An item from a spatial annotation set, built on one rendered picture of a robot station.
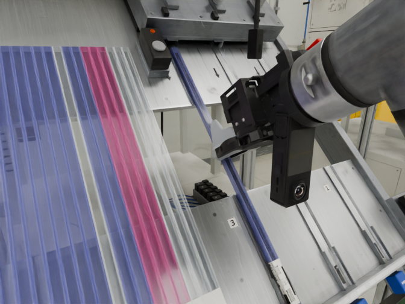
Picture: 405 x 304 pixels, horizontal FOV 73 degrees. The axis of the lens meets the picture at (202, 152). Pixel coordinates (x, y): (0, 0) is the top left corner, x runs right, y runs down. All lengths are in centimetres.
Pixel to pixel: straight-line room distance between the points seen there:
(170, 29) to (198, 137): 202
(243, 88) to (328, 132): 38
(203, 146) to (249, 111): 227
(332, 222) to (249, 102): 29
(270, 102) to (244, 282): 24
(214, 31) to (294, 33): 254
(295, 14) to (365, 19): 291
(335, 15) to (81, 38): 131
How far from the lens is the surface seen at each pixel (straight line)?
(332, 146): 68
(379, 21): 24
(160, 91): 51
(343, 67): 25
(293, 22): 313
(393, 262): 58
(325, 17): 167
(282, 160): 32
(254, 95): 35
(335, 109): 28
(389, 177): 153
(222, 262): 41
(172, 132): 241
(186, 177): 104
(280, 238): 46
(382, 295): 78
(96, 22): 61
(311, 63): 28
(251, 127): 34
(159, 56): 50
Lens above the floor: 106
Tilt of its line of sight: 20 degrees down
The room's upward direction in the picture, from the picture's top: straight up
